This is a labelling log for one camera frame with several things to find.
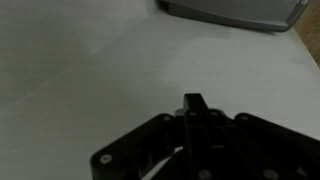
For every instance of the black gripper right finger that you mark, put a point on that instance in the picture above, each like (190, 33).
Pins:
(253, 146)

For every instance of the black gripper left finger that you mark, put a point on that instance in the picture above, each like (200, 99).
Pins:
(146, 143)

